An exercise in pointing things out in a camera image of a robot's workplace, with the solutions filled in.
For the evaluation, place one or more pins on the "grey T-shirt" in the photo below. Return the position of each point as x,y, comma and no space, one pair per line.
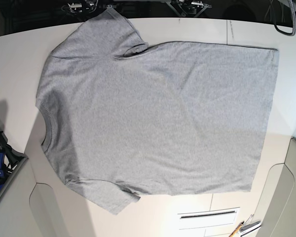
125,119

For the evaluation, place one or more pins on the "white cable grommet plate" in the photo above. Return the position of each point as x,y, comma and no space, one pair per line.
207,219

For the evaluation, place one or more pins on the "silver binder clip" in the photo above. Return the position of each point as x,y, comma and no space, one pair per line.
249,228

